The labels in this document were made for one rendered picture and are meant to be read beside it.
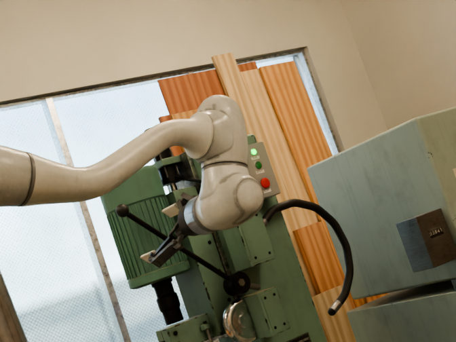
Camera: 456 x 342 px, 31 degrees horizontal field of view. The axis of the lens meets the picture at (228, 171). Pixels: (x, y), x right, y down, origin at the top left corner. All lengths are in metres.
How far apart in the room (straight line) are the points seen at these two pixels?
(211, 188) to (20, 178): 0.44
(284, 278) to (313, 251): 1.51
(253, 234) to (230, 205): 0.56
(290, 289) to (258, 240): 0.21
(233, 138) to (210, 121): 0.07
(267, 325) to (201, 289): 0.22
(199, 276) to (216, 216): 0.58
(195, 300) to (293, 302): 0.28
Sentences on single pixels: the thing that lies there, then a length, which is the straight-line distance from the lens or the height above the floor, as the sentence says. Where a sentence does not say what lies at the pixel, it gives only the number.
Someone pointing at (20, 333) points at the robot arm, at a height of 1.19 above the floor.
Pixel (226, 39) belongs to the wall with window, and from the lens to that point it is 4.24.
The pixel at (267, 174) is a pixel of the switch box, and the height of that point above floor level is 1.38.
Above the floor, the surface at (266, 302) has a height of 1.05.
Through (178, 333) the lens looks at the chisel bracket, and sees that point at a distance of 2.23.
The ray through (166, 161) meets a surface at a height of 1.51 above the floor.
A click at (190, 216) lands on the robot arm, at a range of 1.79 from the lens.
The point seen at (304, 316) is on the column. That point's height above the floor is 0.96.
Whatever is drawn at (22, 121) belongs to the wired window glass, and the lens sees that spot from 3.72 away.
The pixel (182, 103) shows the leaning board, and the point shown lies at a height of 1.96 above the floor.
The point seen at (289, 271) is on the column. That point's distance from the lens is 2.37.
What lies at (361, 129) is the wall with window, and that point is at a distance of 4.55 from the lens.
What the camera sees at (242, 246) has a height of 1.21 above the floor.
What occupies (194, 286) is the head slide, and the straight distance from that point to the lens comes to 2.30.
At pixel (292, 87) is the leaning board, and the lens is 4.20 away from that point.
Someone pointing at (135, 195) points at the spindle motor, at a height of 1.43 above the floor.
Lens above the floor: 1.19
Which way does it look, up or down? 6 degrees up
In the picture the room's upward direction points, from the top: 19 degrees counter-clockwise
